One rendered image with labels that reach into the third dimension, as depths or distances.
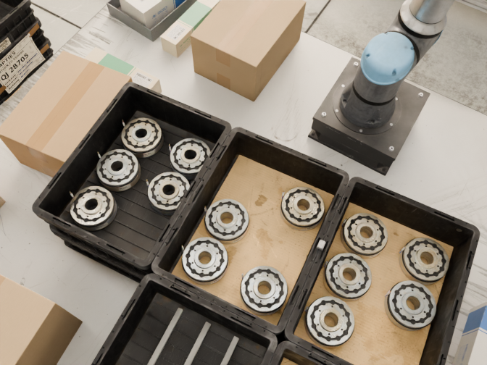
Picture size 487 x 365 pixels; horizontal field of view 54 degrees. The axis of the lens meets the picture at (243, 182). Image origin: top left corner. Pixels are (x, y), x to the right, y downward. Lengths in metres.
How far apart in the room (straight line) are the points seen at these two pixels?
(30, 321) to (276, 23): 1.01
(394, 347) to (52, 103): 1.02
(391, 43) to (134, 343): 0.90
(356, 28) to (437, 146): 1.36
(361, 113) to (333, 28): 1.45
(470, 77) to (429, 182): 1.35
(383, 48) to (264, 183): 0.43
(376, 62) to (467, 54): 1.66
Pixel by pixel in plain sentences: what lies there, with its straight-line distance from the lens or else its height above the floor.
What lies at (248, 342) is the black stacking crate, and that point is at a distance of 1.06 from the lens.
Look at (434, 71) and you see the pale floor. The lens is 2.67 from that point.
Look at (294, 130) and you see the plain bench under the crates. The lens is 1.42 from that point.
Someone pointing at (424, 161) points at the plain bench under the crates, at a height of 0.70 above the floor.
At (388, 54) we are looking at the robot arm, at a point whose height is 1.03.
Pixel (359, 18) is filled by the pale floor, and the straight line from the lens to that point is 2.80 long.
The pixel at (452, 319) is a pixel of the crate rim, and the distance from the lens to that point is 1.07.
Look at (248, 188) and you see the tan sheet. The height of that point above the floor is 0.83.
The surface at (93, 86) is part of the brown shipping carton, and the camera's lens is 1.35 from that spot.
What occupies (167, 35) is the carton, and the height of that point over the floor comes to 0.76.
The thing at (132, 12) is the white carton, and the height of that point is 0.76.
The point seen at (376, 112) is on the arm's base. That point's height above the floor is 0.86.
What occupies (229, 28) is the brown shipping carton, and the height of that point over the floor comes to 0.86.
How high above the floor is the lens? 1.88
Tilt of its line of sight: 63 degrees down
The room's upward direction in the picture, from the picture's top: 3 degrees clockwise
